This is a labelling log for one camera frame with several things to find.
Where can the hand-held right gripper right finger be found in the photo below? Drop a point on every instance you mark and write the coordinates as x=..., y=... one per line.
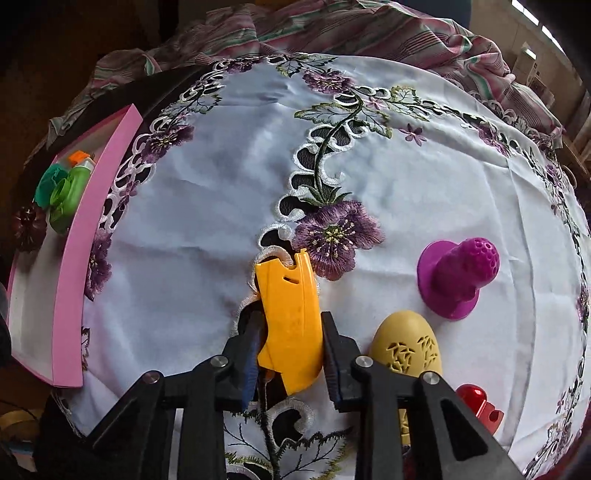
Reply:
x=334, y=364

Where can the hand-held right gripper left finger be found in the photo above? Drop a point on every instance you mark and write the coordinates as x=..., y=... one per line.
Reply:
x=251, y=369

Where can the yellow-orange plastic clip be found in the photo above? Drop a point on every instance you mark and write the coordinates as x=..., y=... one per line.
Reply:
x=286, y=323

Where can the yellow carved plastic egg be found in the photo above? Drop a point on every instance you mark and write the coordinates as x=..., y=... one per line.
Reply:
x=406, y=341

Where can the red puzzle-shaped plastic piece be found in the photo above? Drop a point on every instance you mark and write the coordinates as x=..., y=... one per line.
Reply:
x=475, y=399

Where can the magenta flanged plastic piece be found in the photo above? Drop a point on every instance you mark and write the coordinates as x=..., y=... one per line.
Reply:
x=452, y=277

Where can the pink cardboard box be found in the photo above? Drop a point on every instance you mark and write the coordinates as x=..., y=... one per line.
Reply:
x=78, y=277

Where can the light green round plastic piece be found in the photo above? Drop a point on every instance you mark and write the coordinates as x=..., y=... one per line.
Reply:
x=69, y=198

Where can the brown flower-shaped plastic piece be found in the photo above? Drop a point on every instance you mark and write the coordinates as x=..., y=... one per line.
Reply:
x=30, y=226

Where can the orange plastic block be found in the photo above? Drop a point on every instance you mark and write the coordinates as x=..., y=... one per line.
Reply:
x=78, y=158

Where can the teal flanged plastic cylinder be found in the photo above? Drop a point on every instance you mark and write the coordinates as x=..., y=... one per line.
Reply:
x=46, y=187

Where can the white embroidered floral tablecloth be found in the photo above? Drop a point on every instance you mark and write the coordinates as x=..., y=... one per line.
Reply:
x=207, y=184

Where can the wooden bedside table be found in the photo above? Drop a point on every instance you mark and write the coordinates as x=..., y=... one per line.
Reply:
x=575, y=159

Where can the striped pink green blanket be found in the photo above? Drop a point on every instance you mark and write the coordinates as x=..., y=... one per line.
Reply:
x=369, y=32

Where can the pink patterned small box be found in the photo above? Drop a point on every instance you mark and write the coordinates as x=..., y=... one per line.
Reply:
x=540, y=87

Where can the white carton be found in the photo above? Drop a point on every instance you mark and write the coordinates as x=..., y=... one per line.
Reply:
x=524, y=62

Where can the window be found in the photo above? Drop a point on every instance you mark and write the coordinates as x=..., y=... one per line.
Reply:
x=549, y=32

